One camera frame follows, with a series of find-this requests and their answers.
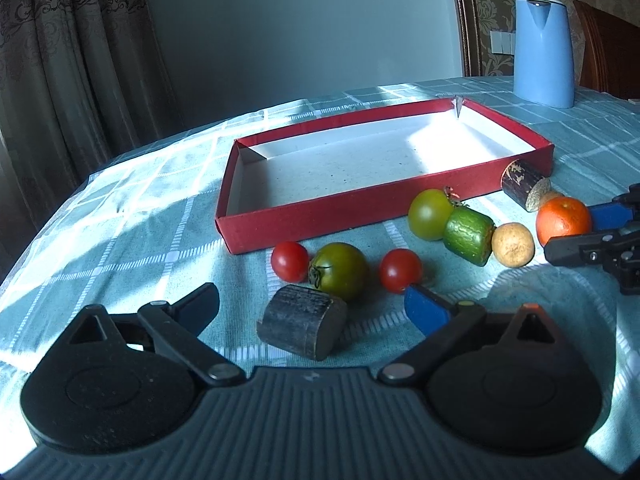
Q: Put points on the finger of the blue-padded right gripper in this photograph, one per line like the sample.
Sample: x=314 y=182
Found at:
x=618 y=212

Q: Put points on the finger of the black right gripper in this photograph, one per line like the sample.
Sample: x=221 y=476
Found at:
x=616 y=251

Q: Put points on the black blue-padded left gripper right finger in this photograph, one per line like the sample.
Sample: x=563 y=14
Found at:
x=446 y=328

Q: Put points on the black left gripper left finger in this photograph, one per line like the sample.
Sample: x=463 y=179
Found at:
x=174 y=330

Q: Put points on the orange tangerine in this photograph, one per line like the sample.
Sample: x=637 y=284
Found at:
x=562 y=216

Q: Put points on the red cherry tomato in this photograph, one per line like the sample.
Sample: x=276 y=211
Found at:
x=289 y=261
x=400 y=268

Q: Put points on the green cucumber chunk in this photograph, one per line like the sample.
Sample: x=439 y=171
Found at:
x=468 y=235

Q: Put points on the dark sugarcane piece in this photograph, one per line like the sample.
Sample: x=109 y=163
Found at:
x=303 y=321
x=524 y=184

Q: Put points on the tan round longan fruit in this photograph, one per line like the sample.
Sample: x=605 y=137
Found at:
x=513 y=245

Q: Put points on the dark green tomato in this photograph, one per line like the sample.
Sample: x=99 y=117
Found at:
x=339 y=269

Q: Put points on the green tomato with stem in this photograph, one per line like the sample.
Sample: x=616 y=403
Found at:
x=430 y=211

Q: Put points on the red cardboard tray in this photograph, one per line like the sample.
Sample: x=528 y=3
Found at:
x=337 y=173

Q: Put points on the checked teal tablecloth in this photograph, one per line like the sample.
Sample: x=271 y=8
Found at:
x=143 y=229

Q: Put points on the wooden chair back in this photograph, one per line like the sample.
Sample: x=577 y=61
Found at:
x=611 y=56

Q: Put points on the blue electric kettle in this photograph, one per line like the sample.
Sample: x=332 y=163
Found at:
x=543 y=56

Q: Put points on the brown patterned curtain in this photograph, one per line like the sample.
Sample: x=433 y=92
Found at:
x=82 y=81

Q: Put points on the white wall switch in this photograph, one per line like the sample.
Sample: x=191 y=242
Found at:
x=502 y=42

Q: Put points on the dark wooden door frame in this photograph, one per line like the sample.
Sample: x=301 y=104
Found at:
x=469 y=33

